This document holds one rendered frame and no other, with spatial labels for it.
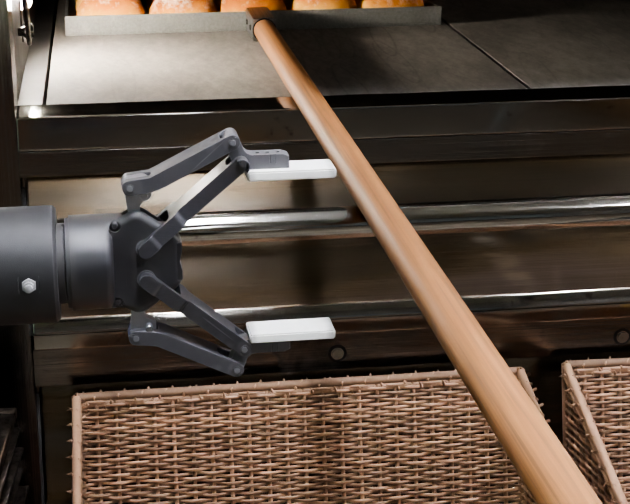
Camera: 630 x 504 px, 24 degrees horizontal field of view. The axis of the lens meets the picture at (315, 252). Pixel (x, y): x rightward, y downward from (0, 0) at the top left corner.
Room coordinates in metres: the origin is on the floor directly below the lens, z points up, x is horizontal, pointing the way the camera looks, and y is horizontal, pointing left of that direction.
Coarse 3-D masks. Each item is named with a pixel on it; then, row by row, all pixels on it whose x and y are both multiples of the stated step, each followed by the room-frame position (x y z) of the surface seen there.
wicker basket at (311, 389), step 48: (240, 384) 1.59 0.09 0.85; (288, 384) 1.59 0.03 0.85; (336, 384) 1.60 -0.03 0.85; (384, 384) 1.61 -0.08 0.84; (432, 384) 1.62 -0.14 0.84; (528, 384) 1.60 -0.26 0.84; (96, 432) 1.55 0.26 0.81; (192, 432) 1.56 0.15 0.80; (240, 432) 1.57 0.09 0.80; (288, 432) 1.58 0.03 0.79; (336, 432) 1.59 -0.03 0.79; (384, 432) 1.59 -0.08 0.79; (432, 432) 1.60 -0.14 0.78; (96, 480) 1.53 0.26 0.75; (144, 480) 1.54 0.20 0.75; (192, 480) 1.55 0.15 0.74; (288, 480) 1.56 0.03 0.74; (384, 480) 1.57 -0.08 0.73; (432, 480) 1.58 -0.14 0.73; (480, 480) 1.59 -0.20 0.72
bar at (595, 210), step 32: (192, 224) 1.24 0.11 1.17; (224, 224) 1.24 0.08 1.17; (256, 224) 1.25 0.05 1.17; (288, 224) 1.25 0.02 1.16; (320, 224) 1.25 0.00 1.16; (352, 224) 1.26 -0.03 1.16; (416, 224) 1.27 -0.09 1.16; (448, 224) 1.27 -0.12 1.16; (480, 224) 1.28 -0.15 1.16; (512, 224) 1.28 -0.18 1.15; (544, 224) 1.29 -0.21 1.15; (576, 224) 1.29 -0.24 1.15; (608, 224) 1.30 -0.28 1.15
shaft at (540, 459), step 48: (288, 48) 1.83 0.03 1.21; (336, 144) 1.38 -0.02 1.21; (384, 192) 1.21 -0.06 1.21; (384, 240) 1.12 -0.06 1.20; (432, 288) 0.98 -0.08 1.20; (480, 336) 0.89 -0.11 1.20; (480, 384) 0.83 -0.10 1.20; (528, 432) 0.75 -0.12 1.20; (528, 480) 0.72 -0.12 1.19; (576, 480) 0.70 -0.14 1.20
